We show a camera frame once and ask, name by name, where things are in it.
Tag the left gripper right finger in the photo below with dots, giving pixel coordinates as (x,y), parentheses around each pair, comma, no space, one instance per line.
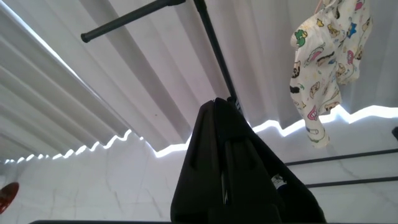
(245,186)

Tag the black clothes rack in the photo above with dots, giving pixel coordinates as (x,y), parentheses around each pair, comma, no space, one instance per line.
(214,46)

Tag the cream printed garment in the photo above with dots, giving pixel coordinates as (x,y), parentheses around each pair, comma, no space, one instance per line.
(323,77)

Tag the dark red round object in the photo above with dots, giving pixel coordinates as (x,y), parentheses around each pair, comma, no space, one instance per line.
(7,196)

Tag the black garment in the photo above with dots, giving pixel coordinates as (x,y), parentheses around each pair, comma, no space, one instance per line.
(298,202)

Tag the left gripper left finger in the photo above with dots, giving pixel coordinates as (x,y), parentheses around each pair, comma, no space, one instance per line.
(199,174)

